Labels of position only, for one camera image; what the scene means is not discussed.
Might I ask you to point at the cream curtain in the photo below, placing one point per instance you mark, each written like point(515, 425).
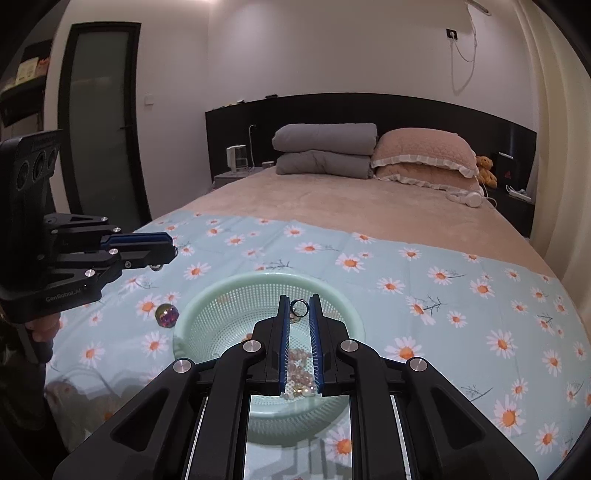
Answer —
point(554, 138)

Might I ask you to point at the green plastic mesh basket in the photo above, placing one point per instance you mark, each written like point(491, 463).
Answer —
point(207, 318)

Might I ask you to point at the grey nightstand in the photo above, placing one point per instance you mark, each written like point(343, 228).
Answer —
point(231, 179)

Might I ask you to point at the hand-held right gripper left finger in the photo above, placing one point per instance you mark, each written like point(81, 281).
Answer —
point(284, 350)

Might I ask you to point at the iridescent rainbow stone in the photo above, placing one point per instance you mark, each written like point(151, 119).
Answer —
point(166, 314)

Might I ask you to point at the brown teddy bear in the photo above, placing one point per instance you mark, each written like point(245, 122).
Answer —
point(485, 168)

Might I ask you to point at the pink frilled pillow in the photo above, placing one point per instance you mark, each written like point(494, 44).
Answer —
point(425, 147)
point(415, 177)

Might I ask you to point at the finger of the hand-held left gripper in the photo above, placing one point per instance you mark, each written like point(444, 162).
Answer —
point(147, 256)
point(138, 238)

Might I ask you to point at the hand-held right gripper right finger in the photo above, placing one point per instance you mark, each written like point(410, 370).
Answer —
point(315, 350)

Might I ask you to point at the dark frosted glass door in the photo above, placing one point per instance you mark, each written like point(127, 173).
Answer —
point(101, 115)

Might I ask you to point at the wall socket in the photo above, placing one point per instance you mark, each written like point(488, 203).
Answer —
point(451, 34)

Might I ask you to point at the folded grey duvet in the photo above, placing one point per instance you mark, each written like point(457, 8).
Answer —
point(323, 138)
point(323, 165)

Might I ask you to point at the beige bed cover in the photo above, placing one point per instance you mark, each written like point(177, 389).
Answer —
point(346, 207)

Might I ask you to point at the white power strip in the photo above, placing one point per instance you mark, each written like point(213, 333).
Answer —
point(519, 194)

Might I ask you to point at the black box with red triangle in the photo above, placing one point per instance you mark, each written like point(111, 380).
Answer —
point(505, 173)

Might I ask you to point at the white space heater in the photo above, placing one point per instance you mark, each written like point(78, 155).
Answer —
point(237, 159)

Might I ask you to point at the black nightstand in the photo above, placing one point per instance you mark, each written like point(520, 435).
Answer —
point(517, 214)

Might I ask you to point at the black headboard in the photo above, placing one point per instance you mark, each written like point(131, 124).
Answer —
point(323, 108)

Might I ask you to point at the white headphones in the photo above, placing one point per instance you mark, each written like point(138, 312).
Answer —
point(471, 199)

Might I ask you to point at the dark wall shelf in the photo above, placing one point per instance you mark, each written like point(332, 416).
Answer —
point(23, 92)

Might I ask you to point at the person's left hand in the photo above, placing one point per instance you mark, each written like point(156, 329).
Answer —
point(44, 328)

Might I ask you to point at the blue daisy print cloth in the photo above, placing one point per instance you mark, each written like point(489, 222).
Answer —
point(415, 286)

